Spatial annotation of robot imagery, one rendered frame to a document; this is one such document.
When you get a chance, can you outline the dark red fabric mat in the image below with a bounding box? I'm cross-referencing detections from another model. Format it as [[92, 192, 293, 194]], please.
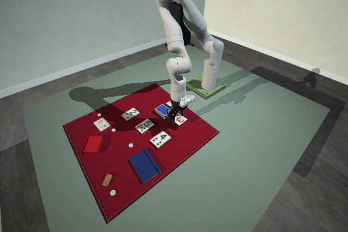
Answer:
[[63, 83, 219, 224]]

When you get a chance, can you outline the dark red cloth mat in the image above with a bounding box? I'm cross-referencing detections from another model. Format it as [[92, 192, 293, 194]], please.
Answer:
[[65, 85, 216, 218]]

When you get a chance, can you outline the red rectangular tile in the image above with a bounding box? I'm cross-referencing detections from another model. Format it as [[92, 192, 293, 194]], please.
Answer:
[[84, 136, 103, 154]]

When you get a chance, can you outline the blue card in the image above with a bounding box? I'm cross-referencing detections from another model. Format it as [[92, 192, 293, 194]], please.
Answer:
[[155, 104, 169, 117]]

